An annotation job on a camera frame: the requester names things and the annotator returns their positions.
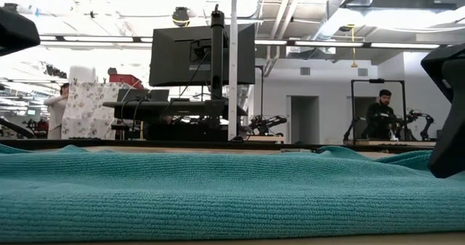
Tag yellow hanging cord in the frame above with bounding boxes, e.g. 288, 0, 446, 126
350, 23, 359, 68

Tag person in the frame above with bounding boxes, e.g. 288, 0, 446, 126
365, 89, 399, 140
43, 83, 70, 140

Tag white floral cloth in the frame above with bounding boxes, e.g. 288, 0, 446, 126
60, 81, 128, 140

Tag teal microfibre towel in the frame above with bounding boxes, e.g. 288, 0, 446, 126
0, 144, 465, 243

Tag white upright post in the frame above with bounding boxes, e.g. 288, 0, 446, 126
227, 0, 239, 141

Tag black computer monitor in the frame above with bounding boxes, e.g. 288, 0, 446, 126
148, 23, 256, 87

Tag black monitor stand pole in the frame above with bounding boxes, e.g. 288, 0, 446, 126
210, 4, 226, 100

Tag black dome camera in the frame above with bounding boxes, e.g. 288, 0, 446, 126
171, 6, 190, 27

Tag red plastic bin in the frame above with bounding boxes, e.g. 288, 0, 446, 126
108, 73, 143, 89

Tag black camera stand frame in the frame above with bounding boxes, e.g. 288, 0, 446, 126
350, 78, 407, 142

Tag black aluminium table frame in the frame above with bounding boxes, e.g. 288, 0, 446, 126
0, 138, 435, 153

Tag long strip light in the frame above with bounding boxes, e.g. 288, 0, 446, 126
39, 35, 153, 43
254, 39, 440, 49

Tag standing desk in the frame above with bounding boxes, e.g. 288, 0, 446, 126
102, 98, 248, 122

